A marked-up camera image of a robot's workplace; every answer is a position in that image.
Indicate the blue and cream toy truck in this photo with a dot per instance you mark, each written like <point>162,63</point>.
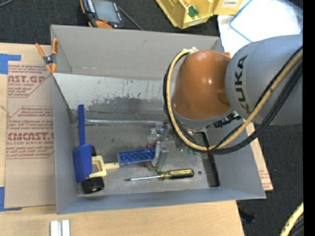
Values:
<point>82,161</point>

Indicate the blue flat block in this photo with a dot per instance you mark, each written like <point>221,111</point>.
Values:
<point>135,156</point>

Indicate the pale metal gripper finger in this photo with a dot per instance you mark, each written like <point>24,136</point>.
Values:
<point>161,154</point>
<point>161,129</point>

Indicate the grey metal bin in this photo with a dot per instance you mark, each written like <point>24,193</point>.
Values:
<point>128,48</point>

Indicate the brown cardboard board, red print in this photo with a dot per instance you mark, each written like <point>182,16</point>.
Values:
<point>29,122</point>

